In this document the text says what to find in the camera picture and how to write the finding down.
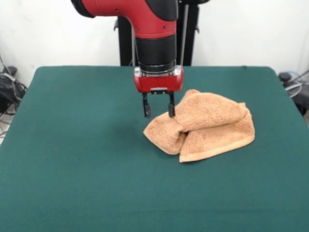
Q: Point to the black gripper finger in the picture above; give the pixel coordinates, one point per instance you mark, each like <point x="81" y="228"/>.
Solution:
<point x="171" y="105"/>
<point x="146" y="105"/>

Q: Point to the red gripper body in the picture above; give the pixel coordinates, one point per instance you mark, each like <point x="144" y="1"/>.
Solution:
<point x="159" y="83"/>

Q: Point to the tan terry towel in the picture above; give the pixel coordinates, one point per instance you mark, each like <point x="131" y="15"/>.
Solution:
<point x="212" y="120"/>

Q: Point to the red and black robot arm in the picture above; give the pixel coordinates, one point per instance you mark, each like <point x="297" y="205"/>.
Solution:
<point x="154" y="36"/>

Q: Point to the dark green table cloth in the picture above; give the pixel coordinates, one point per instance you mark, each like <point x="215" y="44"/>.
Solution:
<point x="72" y="169"/>

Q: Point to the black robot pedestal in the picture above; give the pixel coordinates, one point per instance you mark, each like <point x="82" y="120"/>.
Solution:
<point x="188" y="36"/>

